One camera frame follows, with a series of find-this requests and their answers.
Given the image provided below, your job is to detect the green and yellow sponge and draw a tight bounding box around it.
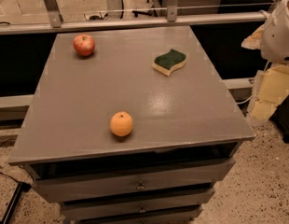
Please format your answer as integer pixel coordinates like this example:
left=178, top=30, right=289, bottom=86
left=152, top=49, right=186, bottom=77

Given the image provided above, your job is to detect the metal frame rail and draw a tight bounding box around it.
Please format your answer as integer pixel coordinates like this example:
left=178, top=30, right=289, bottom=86
left=0, top=0, right=281, bottom=35

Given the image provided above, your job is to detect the grey drawer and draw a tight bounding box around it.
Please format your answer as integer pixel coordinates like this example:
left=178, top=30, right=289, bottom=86
left=62, top=187, right=214, bottom=220
left=76, top=205, right=202, bottom=224
left=33, top=158, right=235, bottom=203

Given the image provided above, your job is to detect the orange fruit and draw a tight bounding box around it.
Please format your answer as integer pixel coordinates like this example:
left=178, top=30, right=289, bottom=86
left=110, top=111, right=133, bottom=137

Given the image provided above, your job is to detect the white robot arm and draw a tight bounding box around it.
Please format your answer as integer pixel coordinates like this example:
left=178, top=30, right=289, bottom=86
left=241, top=0, right=289, bottom=120

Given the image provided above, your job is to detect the grey drawer cabinet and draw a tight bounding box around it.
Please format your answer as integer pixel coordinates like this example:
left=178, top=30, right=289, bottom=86
left=7, top=25, right=256, bottom=224

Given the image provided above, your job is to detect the top grey drawer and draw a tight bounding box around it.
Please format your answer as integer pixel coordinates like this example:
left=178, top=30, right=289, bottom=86
left=33, top=158, right=235, bottom=203

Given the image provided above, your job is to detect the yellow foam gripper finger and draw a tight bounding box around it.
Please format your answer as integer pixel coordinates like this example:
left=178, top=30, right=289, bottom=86
left=248, top=63, right=289, bottom=120

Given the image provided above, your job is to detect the bottom grey drawer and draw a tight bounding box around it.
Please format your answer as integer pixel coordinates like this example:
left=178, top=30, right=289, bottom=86
left=76, top=205, right=202, bottom=224

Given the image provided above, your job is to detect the middle grey drawer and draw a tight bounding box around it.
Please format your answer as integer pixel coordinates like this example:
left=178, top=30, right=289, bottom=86
left=62, top=187, right=214, bottom=220

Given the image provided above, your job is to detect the white cable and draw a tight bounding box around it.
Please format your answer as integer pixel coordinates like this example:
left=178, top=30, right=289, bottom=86
left=236, top=59, right=271, bottom=105

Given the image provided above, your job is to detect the red apple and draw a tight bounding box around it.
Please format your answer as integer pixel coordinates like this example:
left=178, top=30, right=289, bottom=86
left=73, top=34, right=95, bottom=56

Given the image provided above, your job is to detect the black floor bar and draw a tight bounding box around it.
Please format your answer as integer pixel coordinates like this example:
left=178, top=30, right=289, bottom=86
left=0, top=182, right=32, bottom=224

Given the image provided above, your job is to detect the black floor cable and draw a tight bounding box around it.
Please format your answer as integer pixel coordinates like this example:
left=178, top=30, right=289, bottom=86
left=0, top=137, right=21, bottom=184

